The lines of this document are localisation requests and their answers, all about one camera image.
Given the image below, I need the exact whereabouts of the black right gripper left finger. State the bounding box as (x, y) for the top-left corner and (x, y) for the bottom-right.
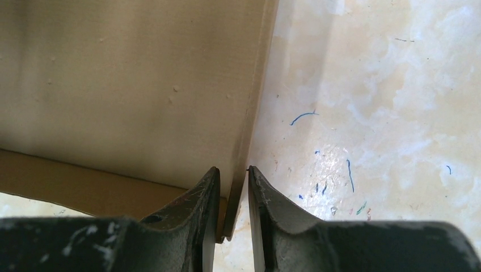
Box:
(1, 167), (220, 271)

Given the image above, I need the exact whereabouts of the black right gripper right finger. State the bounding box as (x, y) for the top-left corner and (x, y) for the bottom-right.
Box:
(248, 166), (480, 271)

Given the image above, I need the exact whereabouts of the brown cardboard box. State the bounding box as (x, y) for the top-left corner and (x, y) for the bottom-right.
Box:
(1, 1), (279, 241)

